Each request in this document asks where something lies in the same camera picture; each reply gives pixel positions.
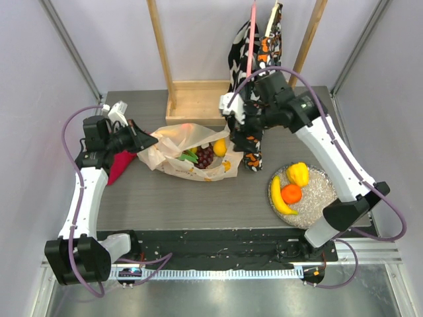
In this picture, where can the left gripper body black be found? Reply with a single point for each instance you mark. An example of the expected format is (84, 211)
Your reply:
(120, 141)

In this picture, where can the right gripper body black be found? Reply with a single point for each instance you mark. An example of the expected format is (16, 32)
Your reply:
(248, 123)

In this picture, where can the banana print plastic bag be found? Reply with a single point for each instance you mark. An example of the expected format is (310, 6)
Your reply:
(174, 139)

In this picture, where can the fake yellow bell pepper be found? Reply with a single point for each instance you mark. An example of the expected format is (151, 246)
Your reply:
(298, 174)

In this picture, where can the fake orange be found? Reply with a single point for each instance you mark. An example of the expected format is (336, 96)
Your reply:
(291, 193)

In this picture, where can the fake yellow banana bunch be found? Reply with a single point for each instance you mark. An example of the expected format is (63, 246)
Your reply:
(276, 197)

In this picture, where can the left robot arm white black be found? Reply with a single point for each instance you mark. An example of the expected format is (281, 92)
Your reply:
(77, 256)

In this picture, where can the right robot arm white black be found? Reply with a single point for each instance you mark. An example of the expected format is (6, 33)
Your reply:
(306, 117)

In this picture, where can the fake red dragon fruit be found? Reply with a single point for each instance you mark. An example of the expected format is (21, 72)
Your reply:
(189, 156)

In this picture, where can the fake purple grapes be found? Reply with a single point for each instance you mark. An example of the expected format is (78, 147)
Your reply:
(205, 156)

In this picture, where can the fake yellow lemon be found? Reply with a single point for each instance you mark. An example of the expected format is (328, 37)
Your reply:
(220, 148)

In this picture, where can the red cloth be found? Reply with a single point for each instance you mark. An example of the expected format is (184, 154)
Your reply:
(119, 163)

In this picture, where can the orange camouflage garment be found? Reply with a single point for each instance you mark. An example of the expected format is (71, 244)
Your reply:
(269, 54)

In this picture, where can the black white zebra garment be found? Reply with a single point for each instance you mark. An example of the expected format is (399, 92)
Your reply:
(239, 53)

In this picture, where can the pink clothes hanger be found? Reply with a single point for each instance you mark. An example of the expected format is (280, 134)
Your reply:
(251, 39)

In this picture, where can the wooden clothes rack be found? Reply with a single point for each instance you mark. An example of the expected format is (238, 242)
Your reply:
(196, 101)

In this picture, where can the speckled silver plate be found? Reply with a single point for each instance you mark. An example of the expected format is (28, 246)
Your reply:
(316, 196)

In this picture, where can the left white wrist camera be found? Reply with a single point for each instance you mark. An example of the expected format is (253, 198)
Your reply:
(116, 113)

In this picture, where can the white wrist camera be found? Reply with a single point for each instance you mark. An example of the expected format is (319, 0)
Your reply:
(116, 113)
(231, 104)

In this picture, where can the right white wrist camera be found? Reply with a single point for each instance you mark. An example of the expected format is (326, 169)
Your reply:
(231, 104)

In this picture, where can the white cable duct strip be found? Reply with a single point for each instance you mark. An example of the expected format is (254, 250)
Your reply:
(132, 274)

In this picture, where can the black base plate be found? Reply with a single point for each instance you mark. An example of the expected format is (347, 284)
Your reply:
(225, 249)

